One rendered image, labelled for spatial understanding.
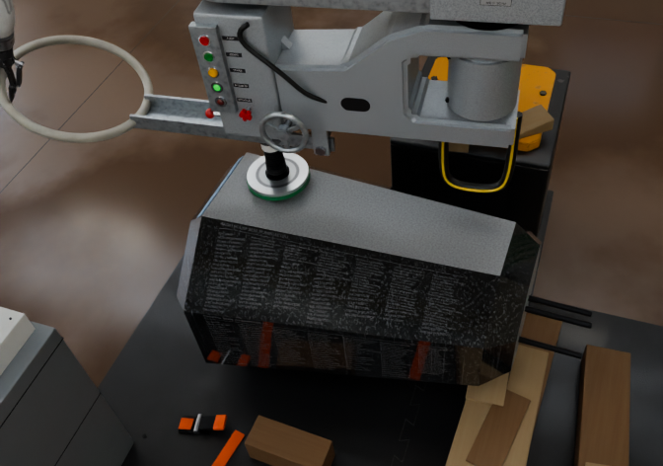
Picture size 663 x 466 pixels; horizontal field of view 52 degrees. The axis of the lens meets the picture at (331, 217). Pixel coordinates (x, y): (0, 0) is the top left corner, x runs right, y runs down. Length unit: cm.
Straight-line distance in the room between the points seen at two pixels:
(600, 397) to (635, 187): 128
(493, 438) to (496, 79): 121
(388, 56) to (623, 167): 213
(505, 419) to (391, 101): 117
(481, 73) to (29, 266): 254
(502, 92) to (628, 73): 256
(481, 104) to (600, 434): 131
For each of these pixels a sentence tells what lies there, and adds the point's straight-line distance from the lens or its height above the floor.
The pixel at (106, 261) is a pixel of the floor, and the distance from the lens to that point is 347.
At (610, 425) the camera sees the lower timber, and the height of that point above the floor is 13.
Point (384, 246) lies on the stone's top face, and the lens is 211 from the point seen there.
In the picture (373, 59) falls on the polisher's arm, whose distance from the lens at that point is 179.
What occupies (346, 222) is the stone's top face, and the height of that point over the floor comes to 82.
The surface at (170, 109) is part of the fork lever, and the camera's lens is 237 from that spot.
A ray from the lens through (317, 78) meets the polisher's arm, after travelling 187.
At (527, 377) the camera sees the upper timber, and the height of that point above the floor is 25.
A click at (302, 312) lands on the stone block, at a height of 65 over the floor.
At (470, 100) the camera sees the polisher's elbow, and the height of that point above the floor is 132.
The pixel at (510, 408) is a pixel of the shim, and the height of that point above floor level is 26.
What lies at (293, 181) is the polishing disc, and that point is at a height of 88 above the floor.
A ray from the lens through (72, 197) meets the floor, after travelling 388.
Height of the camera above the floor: 243
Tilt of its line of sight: 47 degrees down
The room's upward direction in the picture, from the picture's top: 8 degrees counter-clockwise
